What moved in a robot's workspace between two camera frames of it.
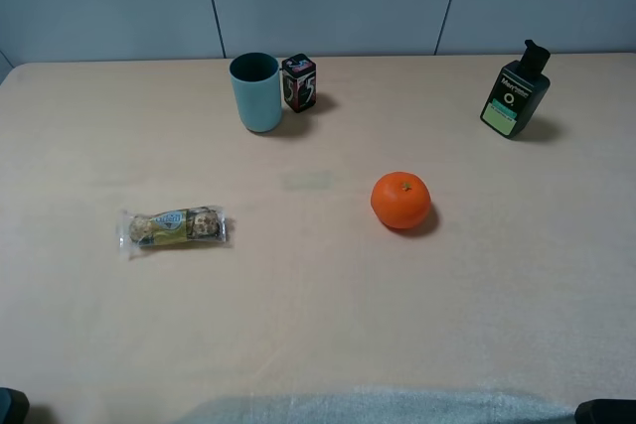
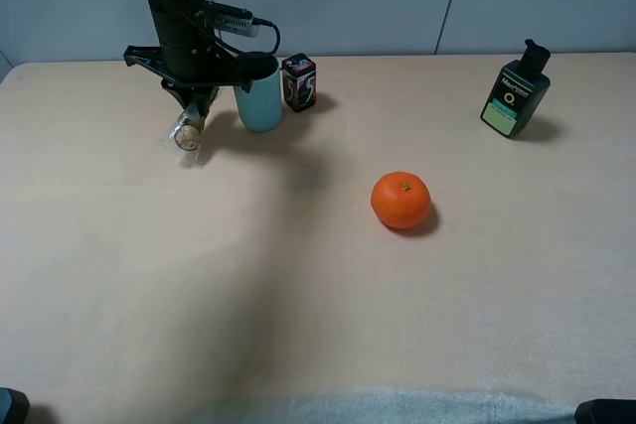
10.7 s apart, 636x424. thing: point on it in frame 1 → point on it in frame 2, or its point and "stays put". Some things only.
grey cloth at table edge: [384, 406] stays put
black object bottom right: [606, 411] stays put
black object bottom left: [14, 406] stays put
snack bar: [190, 223] → [187, 128]
